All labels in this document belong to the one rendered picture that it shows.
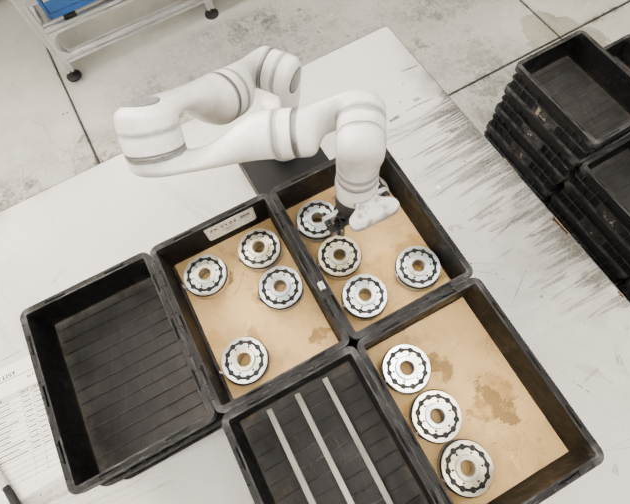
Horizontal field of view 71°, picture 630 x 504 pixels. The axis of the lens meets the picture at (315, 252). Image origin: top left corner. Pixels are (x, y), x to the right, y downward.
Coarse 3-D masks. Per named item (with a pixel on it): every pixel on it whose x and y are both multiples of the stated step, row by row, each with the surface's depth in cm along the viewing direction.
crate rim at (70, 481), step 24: (120, 264) 98; (72, 288) 96; (24, 312) 95; (168, 312) 93; (192, 360) 89; (48, 408) 87; (192, 432) 86; (144, 456) 83; (72, 480) 83; (96, 480) 82
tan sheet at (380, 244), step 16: (400, 208) 110; (384, 224) 109; (400, 224) 109; (304, 240) 109; (368, 240) 108; (384, 240) 108; (400, 240) 107; (416, 240) 107; (336, 256) 107; (368, 256) 106; (384, 256) 106; (368, 272) 105; (384, 272) 105; (336, 288) 104; (400, 288) 103; (432, 288) 103; (400, 304) 102; (352, 320) 101
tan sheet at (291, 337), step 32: (192, 256) 109; (224, 256) 108; (288, 256) 107; (256, 288) 105; (224, 320) 102; (256, 320) 102; (288, 320) 102; (320, 320) 101; (288, 352) 99; (256, 384) 97
